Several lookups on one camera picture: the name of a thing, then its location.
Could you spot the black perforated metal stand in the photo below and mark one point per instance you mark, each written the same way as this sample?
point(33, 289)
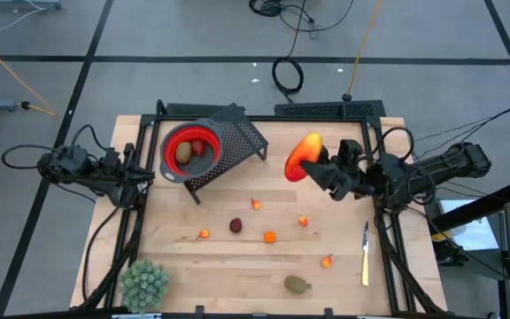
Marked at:
point(241, 137)

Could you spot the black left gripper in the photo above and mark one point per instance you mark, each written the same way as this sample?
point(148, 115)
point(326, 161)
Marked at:
point(120, 177)

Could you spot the dark red plum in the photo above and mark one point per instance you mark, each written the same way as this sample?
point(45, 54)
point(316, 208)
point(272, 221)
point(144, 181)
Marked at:
point(198, 147)
point(235, 225)

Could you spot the black diagonal beam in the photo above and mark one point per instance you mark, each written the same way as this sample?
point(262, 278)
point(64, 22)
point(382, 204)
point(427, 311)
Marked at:
point(481, 206)

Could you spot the red collapsible colander grey rim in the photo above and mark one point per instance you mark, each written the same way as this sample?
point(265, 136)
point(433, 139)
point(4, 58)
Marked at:
point(171, 176)

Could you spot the red-yellow mango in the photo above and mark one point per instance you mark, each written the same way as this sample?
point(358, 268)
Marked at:
point(301, 155)

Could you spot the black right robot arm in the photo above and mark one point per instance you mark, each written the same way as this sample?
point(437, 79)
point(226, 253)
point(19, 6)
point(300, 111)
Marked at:
point(450, 166)

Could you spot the orange tangerine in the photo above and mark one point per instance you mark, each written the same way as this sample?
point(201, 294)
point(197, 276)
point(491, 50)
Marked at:
point(269, 237)

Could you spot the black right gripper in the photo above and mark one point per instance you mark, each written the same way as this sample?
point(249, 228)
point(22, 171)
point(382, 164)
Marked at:
point(348, 177)

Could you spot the green artificial plant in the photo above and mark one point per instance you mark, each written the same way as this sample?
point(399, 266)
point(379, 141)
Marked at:
point(144, 285)

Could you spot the small yellow object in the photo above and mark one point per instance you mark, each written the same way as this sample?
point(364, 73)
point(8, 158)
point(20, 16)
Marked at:
point(441, 236)

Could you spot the brown-green kiwi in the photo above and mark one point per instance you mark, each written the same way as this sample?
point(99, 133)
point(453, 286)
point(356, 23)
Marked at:
point(296, 284)
point(183, 152)

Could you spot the black aluminium table frame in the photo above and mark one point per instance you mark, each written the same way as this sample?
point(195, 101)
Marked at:
point(281, 118)

